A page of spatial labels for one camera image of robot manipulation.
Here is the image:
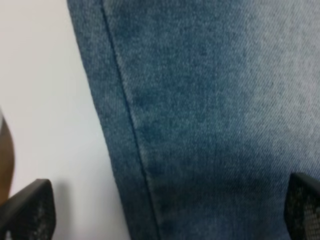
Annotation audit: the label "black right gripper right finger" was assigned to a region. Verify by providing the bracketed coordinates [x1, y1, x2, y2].
[284, 172, 320, 240]

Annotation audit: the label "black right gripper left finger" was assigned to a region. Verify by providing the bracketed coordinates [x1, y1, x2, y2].
[0, 179, 55, 240]

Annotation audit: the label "children's blue denim shorts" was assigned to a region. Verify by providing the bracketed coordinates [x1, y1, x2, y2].
[67, 0, 320, 240]

